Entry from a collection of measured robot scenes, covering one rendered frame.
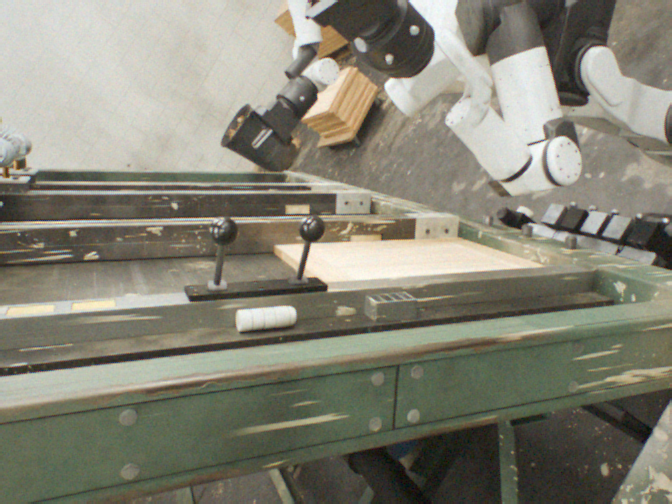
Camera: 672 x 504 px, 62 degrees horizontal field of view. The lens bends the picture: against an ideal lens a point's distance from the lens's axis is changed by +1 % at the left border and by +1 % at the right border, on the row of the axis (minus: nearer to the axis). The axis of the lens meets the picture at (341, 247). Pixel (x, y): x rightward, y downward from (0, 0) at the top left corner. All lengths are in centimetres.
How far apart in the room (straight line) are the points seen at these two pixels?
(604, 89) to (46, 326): 117
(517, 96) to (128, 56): 588
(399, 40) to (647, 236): 74
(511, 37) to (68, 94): 576
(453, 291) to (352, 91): 372
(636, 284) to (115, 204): 128
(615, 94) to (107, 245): 112
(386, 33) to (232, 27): 629
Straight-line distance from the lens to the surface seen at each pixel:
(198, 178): 264
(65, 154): 636
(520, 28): 99
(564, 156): 95
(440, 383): 64
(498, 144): 89
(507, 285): 99
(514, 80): 98
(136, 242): 117
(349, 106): 451
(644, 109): 155
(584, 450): 209
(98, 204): 166
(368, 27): 77
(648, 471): 108
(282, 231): 122
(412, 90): 83
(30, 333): 77
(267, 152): 567
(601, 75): 138
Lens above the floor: 173
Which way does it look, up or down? 27 degrees down
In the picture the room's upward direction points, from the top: 57 degrees counter-clockwise
